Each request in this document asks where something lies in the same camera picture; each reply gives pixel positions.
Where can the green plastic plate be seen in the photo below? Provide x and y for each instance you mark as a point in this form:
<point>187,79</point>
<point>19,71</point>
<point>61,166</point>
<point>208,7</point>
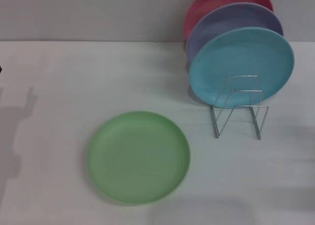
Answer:
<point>139,158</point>

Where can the light blue plastic plate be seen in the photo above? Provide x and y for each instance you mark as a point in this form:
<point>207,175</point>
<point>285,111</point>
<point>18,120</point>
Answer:
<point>246,55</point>

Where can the purple plastic plate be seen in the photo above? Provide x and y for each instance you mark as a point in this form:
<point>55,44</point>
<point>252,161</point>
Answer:
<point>233,18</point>

